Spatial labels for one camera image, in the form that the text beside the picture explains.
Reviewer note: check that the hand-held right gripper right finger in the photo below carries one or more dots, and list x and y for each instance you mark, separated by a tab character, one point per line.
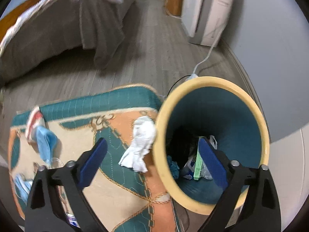
212	164

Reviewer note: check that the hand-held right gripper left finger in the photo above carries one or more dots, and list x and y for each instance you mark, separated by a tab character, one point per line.
94	164

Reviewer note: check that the green and white packet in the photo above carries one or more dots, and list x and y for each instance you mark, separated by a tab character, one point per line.
198	164

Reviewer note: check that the blue and white plastic wrapper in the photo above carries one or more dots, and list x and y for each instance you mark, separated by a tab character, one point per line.
189	168

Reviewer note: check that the black plastic bag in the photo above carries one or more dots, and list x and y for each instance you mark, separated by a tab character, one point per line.
181	145

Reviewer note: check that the teal bin with yellow rim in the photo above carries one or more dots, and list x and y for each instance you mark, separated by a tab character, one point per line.
229	116

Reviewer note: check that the white tissue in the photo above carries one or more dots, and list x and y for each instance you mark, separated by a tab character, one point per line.
140	140

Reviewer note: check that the red and white snack packet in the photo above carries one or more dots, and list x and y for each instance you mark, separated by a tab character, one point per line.
33	120

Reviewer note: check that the patterned quilted mat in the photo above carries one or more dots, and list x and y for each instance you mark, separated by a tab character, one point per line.
115	198

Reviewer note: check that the white power strip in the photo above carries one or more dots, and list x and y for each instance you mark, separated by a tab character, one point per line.
193	76

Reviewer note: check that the bed with blue quilt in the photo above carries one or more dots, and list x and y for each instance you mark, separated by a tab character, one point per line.
60	24

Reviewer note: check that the white air purifier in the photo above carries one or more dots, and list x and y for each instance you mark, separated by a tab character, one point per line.
200	9

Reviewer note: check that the wooden bed frame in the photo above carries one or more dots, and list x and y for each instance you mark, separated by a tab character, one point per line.
14	17

